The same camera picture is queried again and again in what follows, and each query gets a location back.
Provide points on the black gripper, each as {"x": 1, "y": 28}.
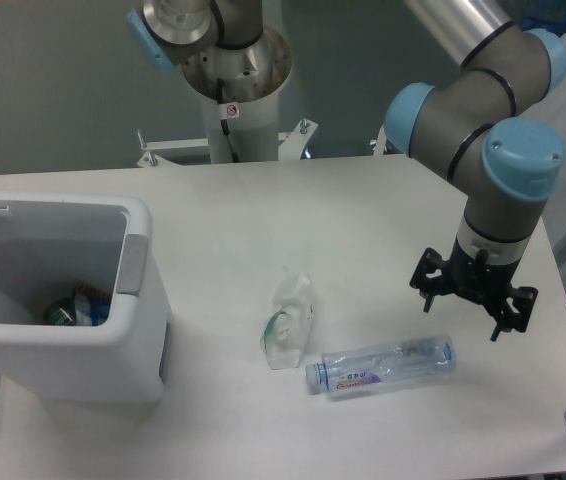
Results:
{"x": 476, "y": 280}

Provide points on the clear plastic water bottle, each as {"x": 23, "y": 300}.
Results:
{"x": 382, "y": 368}

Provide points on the white plastic bag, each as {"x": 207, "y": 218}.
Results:
{"x": 286, "y": 333}

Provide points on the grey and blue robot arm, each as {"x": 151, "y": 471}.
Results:
{"x": 473, "y": 133}

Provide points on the white plastic trash can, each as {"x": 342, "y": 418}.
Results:
{"x": 49, "y": 243}

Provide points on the green can in bin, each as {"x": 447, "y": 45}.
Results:
{"x": 60, "y": 313}

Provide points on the metal table clamp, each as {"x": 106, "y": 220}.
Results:
{"x": 380, "y": 145}

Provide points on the blue object in background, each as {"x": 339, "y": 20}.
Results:
{"x": 548, "y": 15}

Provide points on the white right mounting bracket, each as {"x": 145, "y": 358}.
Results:
{"x": 296, "y": 145}

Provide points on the white mounting bracket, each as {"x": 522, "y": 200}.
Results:
{"x": 180, "y": 152}
{"x": 296, "y": 145}

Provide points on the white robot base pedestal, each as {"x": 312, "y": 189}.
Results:
{"x": 239, "y": 96}

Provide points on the white left mounting bracket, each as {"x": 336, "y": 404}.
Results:
{"x": 180, "y": 152}

